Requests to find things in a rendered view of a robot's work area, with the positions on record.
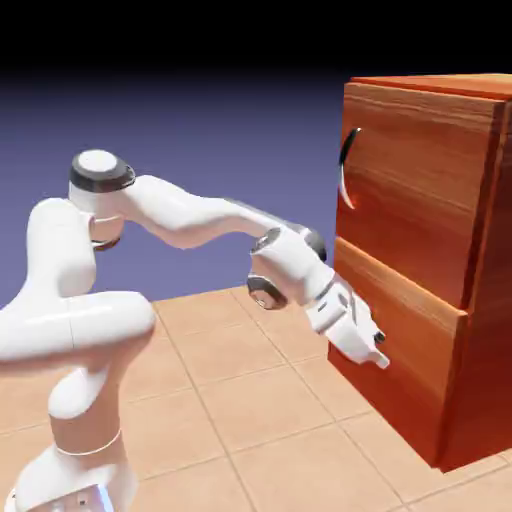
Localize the large wooden cabinet door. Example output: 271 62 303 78
334 81 506 310

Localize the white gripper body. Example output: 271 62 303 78
323 294 384 365

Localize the wooden cabinet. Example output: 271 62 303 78
326 72 512 474

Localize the curved metal door handle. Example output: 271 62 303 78
338 127 364 211

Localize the small wooden cabinet door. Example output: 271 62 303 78
326 237 469 468

